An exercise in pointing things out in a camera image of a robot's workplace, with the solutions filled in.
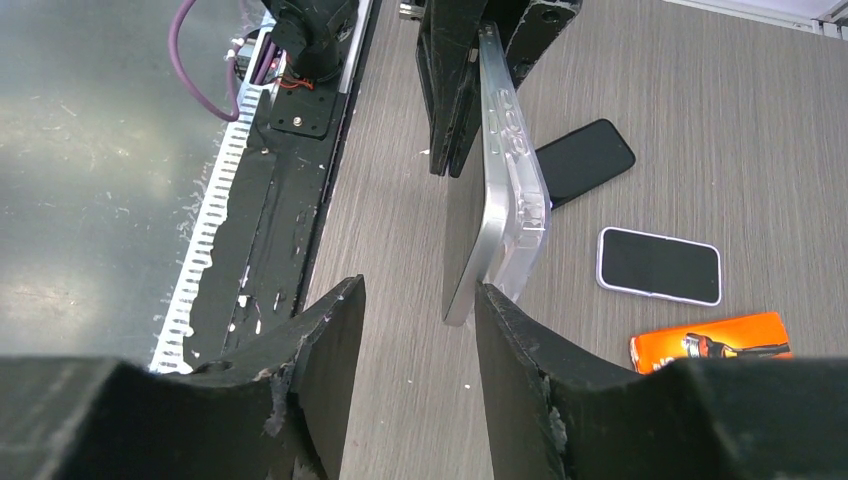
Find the orange razor box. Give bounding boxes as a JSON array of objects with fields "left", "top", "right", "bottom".
[{"left": 629, "top": 312, "right": 792, "bottom": 374}]

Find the phone in lilac case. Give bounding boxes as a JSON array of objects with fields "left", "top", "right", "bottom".
[{"left": 596, "top": 227, "right": 723, "bottom": 307}]

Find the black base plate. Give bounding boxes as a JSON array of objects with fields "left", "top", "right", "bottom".
[{"left": 150, "top": 1, "right": 379, "bottom": 373}]

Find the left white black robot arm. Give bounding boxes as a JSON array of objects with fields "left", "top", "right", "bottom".
[{"left": 264, "top": 0, "right": 582, "bottom": 178}]

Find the clear phone case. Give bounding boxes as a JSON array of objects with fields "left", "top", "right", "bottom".
[{"left": 479, "top": 21, "right": 552, "bottom": 301}]

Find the bare black phone left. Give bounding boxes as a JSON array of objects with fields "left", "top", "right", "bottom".
[{"left": 536, "top": 118, "right": 636, "bottom": 209}]

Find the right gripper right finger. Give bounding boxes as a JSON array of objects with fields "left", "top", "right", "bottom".
[{"left": 475, "top": 283, "right": 847, "bottom": 479}]

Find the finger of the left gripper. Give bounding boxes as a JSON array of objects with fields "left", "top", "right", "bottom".
[
  {"left": 490, "top": 0, "right": 583, "bottom": 88},
  {"left": 416, "top": 0, "right": 487, "bottom": 178}
]

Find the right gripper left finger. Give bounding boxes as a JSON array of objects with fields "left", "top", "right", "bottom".
[{"left": 1, "top": 275, "right": 366, "bottom": 479}]

